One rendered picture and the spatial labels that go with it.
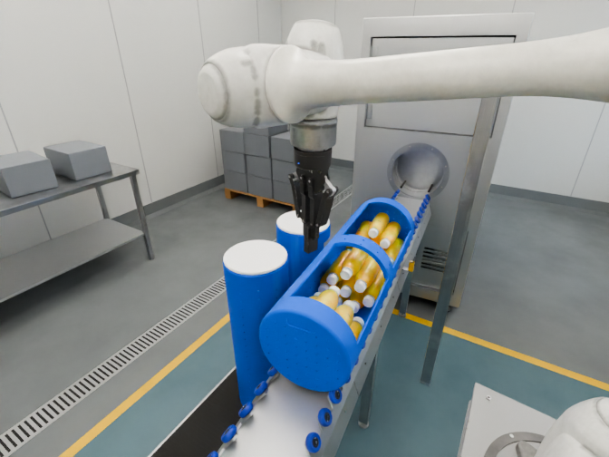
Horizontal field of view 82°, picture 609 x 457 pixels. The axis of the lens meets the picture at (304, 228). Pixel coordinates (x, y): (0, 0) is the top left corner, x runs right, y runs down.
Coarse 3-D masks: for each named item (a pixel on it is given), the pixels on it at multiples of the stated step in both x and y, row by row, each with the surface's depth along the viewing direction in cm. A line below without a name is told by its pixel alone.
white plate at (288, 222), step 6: (300, 210) 195; (282, 216) 189; (288, 216) 189; (294, 216) 189; (276, 222) 182; (282, 222) 182; (288, 222) 182; (294, 222) 182; (300, 222) 182; (282, 228) 176; (288, 228) 175; (294, 228) 175; (300, 228) 175; (324, 228) 176; (300, 234) 172
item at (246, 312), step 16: (224, 272) 151; (272, 272) 144; (288, 272) 158; (240, 288) 145; (256, 288) 144; (272, 288) 147; (288, 288) 160; (240, 304) 149; (256, 304) 148; (272, 304) 151; (240, 320) 154; (256, 320) 152; (240, 336) 159; (256, 336) 156; (240, 352) 164; (256, 352) 160; (240, 368) 171; (256, 368) 165; (240, 384) 178; (256, 384) 171; (240, 400) 187
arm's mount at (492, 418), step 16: (480, 384) 90; (480, 400) 86; (496, 400) 86; (512, 400) 86; (480, 416) 82; (496, 416) 82; (512, 416) 82; (528, 416) 83; (544, 416) 83; (464, 432) 84; (480, 432) 79; (496, 432) 79; (512, 432) 79; (528, 432) 79; (544, 432) 80; (464, 448) 75; (480, 448) 75; (496, 448) 75; (512, 448) 76
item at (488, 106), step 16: (480, 112) 144; (480, 128) 146; (480, 144) 148; (480, 160) 151; (464, 176) 158; (464, 192) 159; (464, 208) 162; (464, 224) 165; (448, 256) 175; (448, 272) 179; (448, 288) 183; (448, 304) 186; (432, 336) 199; (432, 352) 204; (432, 368) 209
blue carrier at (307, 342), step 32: (352, 224) 141; (320, 256) 121; (384, 256) 124; (384, 288) 118; (288, 320) 94; (320, 320) 90; (288, 352) 99; (320, 352) 93; (352, 352) 92; (320, 384) 99
